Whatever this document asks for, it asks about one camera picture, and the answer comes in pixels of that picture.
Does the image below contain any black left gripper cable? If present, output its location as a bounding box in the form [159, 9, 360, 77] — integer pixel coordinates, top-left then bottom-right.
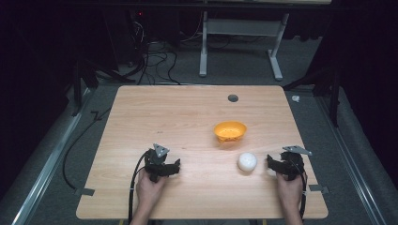
[127, 149, 151, 225]

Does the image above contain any aluminium floor rail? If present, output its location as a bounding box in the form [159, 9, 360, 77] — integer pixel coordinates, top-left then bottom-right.
[10, 87, 93, 225]
[314, 96, 389, 225]

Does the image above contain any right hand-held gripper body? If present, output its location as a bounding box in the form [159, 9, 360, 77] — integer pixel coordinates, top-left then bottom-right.
[274, 144, 314, 182]

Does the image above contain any white ball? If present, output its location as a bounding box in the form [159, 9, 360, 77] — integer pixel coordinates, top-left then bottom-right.
[237, 152, 258, 173]

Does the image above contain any white metal desk frame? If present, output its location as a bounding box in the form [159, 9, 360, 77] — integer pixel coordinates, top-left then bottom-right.
[198, 10, 291, 83]

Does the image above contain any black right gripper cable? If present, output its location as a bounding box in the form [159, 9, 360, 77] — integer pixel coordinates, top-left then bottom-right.
[298, 170, 309, 219]

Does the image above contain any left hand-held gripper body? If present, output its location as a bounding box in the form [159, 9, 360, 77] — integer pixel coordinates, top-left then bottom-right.
[144, 142, 176, 184]

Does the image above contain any person's left hand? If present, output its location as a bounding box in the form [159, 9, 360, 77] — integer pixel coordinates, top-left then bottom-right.
[135, 169, 169, 208]

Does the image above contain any tangle of black cables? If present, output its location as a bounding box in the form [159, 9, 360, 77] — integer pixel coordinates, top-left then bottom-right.
[126, 20, 182, 86]

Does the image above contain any black metal stand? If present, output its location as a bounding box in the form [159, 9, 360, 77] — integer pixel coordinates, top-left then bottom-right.
[282, 62, 343, 128]
[70, 58, 137, 118]

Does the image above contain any dark computer tower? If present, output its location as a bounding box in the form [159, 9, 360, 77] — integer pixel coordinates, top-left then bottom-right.
[101, 8, 149, 65]

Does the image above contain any grey tape strip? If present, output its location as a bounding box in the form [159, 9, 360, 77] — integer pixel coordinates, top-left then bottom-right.
[74, 187, 96, 197]
[308, 184, 330, 195]

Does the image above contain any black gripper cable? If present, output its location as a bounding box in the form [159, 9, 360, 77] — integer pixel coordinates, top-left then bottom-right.
[298, 170, 309, 219]
[127, 149, 151, 225]

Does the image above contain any black floor cable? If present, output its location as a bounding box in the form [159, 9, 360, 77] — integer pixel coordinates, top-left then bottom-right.
[62, 107, 113, 190]

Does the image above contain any person's right hand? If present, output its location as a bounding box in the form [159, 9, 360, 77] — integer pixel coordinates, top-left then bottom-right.
[276, 172, 304, 210]

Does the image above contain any orange plastic bowl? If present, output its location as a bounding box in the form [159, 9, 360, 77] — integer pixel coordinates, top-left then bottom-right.
[213, 120, 249, 144]

